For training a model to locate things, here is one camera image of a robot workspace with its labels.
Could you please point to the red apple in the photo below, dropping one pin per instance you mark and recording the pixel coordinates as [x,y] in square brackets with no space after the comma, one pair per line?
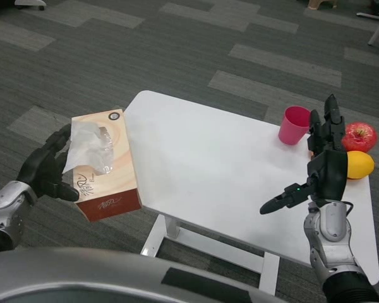
[360,139]

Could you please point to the white table base frame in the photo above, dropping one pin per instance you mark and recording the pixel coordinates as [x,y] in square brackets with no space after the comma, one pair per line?
[154,236]

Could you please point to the white room divider panel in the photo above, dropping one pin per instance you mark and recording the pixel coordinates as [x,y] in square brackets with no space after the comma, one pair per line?
[28,2]

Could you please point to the yellow lemon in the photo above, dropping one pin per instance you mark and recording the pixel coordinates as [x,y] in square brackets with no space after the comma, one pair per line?
[360,164]

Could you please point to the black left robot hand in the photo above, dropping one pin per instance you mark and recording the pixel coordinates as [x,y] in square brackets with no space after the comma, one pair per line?
[39,170]

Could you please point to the pink plastic cup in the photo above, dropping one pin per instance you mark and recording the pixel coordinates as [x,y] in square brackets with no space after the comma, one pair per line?
[290,132]

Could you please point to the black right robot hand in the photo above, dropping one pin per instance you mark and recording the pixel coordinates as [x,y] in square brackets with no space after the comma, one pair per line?
[330,173]

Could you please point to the orange plate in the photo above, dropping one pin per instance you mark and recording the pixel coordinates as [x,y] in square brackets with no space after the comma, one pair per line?
[311,154]

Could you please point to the white tissue sheet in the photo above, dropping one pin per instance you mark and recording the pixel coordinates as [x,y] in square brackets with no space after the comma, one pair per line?
[85,142]

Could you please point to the tan and red tissue box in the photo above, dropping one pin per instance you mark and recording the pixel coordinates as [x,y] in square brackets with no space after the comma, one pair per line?
[120,164]

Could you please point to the silver robot chest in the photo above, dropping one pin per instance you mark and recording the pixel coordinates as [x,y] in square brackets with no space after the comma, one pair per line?
[82,274]

